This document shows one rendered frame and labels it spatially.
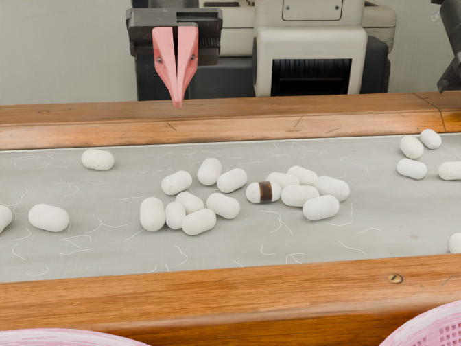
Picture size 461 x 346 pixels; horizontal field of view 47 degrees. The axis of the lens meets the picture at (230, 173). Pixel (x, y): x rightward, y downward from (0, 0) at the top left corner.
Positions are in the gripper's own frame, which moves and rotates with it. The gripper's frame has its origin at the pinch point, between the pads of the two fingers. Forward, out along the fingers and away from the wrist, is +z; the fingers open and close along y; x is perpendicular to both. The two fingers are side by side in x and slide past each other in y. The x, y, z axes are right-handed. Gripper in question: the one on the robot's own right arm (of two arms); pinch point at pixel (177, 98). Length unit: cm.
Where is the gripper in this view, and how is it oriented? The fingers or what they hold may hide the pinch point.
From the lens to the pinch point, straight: 55.3
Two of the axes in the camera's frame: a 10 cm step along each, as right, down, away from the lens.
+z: 0.8, 9.0, -4.3
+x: -0.8, 4.3, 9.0
